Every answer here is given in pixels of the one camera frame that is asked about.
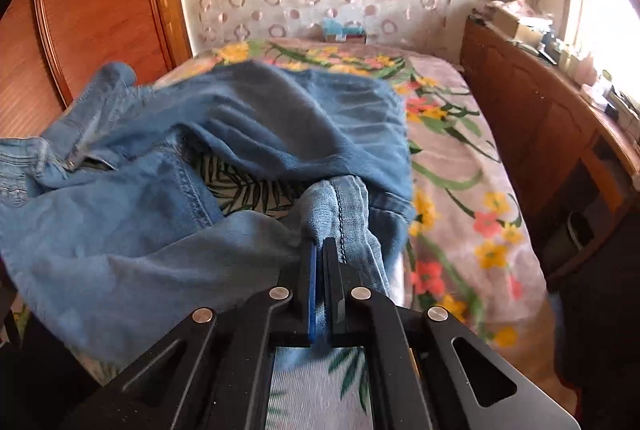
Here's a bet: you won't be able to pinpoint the clutter on dresser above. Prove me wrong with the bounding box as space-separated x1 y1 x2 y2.
472 0 640 131

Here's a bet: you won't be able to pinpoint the blue box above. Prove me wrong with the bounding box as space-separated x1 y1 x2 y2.
320 17 369 44

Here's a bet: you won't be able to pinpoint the floral blanket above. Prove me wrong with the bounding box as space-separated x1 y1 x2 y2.
150 38 551 361

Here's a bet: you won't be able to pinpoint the bright window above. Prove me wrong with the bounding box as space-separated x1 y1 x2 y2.
570 0 640 83

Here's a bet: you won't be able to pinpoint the wooden dresser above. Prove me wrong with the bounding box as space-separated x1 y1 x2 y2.
459 16 640 283

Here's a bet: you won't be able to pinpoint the palm leaf print cloth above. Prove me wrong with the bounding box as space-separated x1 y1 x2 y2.
192 152 376 430

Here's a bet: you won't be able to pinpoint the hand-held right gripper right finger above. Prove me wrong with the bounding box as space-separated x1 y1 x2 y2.
322 237 581 430

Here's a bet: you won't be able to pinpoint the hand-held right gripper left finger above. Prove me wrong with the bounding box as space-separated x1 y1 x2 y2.
60 241 323 430

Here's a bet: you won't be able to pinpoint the blue denim pants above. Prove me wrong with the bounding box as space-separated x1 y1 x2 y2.
0 60 417 371

